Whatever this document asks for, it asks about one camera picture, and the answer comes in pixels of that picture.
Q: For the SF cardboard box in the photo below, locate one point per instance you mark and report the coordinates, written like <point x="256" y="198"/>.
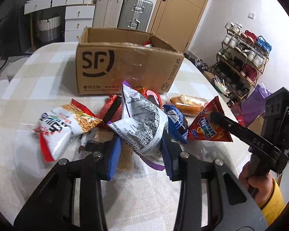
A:
<point x="106" y="57"/>

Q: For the woven laundry basket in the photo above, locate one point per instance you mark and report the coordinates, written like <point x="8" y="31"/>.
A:
<point x="49" y="29"/>

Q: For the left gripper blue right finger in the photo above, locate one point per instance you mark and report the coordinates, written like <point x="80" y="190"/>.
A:
<point x="170" y="153"/>

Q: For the wooden door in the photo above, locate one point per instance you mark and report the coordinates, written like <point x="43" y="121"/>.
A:
<point x="176" y="21"/>

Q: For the beige hard suitcase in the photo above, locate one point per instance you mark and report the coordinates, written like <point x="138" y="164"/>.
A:
<point x="107" y="13"/>

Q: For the yellow right sleeve forearm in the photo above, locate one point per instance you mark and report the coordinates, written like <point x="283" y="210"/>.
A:
<point x="273" y="205"/>

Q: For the white purple snack bag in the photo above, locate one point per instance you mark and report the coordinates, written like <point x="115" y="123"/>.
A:
<point x="141" y="126"/>

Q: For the white drawer desk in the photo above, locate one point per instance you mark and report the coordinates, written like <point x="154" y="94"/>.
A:
<point x="79" y="14"/>

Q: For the right hand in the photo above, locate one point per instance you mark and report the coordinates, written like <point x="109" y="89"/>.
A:
<point x="263" y="184"/>

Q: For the clear cracker pack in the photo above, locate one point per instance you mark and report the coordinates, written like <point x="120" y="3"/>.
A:
<point x="96" y="137"/>

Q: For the blue cookie snack pack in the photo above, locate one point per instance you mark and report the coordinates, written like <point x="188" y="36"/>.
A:
<point x="178" y="127"/>

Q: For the red triangular snack bag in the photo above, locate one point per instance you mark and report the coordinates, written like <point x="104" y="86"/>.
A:
<point x="202" y="128"/>

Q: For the bread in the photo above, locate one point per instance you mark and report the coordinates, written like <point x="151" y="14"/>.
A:
<point x="189" y="105"/>

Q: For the wooden shoe rack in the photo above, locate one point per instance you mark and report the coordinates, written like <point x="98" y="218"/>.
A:
<point x="240" y="61"/>

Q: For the red chocolate bar pack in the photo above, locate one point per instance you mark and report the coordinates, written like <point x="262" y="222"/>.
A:
<point x="111" y="110"/>

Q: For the white red noodle snack bag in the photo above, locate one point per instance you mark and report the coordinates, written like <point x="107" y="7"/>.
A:
<point x="57" y="126"/>

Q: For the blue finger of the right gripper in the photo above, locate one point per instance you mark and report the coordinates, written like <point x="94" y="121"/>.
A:
<point x="244" y="134"/>

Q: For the silver aluminium suitcase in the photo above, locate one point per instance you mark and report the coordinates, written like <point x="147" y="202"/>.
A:
<point x="135" y="15"/>

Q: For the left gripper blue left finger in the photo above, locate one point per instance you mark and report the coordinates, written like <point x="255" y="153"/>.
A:
<point x="111" y="157"/>

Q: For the red orange pie pack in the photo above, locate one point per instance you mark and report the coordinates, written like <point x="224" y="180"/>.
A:
<point x="152" y="97"/>

